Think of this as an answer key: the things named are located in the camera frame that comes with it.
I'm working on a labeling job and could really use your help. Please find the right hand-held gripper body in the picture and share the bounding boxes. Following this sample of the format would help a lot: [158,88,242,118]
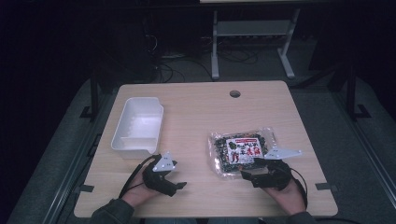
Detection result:
[250,147,304,191]

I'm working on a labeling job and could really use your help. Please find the white metal stand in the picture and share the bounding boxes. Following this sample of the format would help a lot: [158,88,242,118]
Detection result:
[210,8,302,81]

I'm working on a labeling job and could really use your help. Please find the clear packet of dark food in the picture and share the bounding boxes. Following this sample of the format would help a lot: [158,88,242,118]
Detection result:
[207,126,278,181]

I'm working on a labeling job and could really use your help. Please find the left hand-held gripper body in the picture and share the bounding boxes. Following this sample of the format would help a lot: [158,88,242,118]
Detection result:
[142,151,178,198]

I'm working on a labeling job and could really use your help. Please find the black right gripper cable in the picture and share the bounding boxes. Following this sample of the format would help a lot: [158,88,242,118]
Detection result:
[289,167,309,210]

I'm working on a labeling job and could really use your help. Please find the white plastic bin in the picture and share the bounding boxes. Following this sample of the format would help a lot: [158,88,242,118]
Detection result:
[110,96,164,160]

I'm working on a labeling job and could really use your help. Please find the person's right hand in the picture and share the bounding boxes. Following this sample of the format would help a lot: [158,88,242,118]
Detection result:
[263,178,308,217]

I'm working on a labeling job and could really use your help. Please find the person's left hand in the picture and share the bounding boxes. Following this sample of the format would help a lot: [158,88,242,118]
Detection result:
[120,167,161,208]

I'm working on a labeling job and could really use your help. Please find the black metal stand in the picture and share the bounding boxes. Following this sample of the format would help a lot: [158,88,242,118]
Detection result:
[345,62,372,121]
[78,66,101,121]

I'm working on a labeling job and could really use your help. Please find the black floor cables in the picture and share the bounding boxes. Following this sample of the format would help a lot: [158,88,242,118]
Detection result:
[151,34,260,84]

